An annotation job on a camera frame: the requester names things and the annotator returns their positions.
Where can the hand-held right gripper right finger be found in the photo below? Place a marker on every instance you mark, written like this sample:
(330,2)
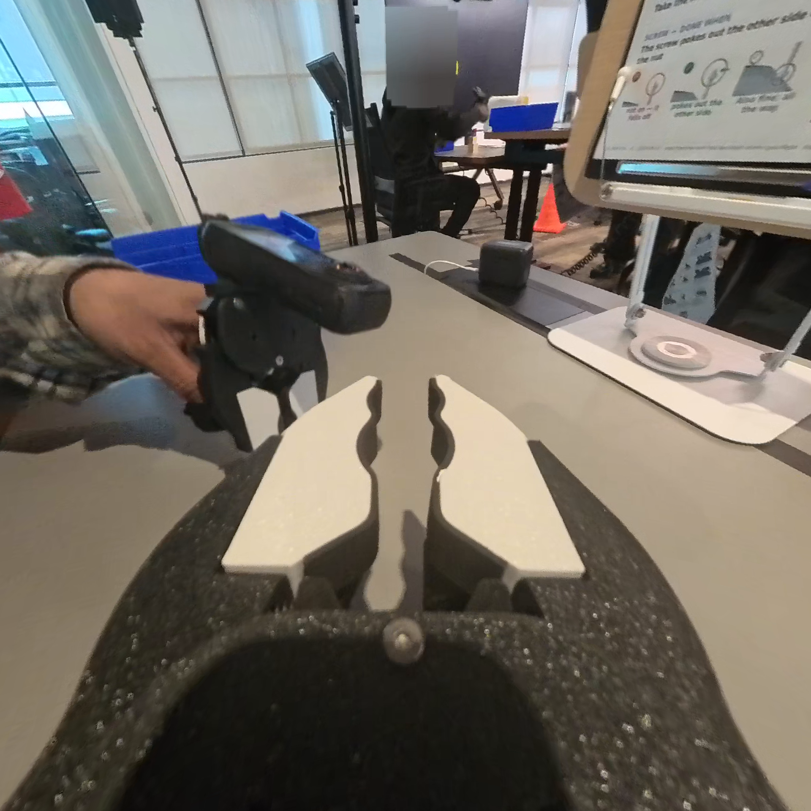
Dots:
(500,488)

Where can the orange traffic cone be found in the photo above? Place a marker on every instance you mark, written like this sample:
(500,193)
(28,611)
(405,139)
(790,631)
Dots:
(550,215)

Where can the white document stand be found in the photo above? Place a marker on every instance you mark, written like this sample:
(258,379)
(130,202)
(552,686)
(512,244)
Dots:
(728,405)

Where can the wooden office desk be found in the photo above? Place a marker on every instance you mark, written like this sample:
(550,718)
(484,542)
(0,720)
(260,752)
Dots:
(532,136)

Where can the black light panel stand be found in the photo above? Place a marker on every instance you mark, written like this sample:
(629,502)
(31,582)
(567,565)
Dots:
(114,16)

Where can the person's left hand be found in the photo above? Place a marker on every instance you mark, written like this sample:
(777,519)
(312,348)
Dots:
(133,317)

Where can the large dark display screen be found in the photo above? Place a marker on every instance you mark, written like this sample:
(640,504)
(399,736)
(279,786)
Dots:
(494,44)

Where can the blue plastic parts bin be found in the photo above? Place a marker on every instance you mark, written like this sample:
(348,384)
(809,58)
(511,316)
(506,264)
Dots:
(158,253)

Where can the black cube device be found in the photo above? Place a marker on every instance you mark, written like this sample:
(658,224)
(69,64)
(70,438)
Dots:
(507,266)

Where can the black office chair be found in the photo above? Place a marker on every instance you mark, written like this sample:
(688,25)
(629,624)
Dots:
(383,190)

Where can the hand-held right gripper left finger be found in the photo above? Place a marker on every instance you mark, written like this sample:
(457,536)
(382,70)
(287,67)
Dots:
(304,481)

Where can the blue storage bin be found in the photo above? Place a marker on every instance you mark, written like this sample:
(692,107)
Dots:
(526,119)

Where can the printed instruction sheet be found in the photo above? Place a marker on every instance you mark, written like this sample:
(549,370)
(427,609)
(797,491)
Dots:
(697,76)

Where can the blue white patterned bag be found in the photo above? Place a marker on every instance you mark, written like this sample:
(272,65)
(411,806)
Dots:
(690,279)

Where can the person's left forearm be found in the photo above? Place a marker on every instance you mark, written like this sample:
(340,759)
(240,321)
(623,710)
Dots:
(38,317)

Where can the black vertical pole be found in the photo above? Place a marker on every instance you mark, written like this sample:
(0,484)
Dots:
(355,95)

